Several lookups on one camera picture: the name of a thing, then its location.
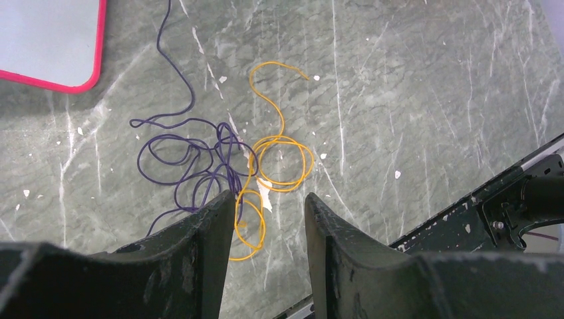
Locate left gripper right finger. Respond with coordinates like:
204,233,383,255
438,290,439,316
304,193,563,318

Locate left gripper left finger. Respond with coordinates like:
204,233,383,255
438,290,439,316
1,191,235,318

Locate purple cable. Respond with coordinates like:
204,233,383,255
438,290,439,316
128,0,260,237

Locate yellow cable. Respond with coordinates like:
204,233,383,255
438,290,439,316
229,60,315,263

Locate pink framed whiteboard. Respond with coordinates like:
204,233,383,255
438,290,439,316
1,0,107,94

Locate black aluminium base frame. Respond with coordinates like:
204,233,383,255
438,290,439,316
283,136,563,318

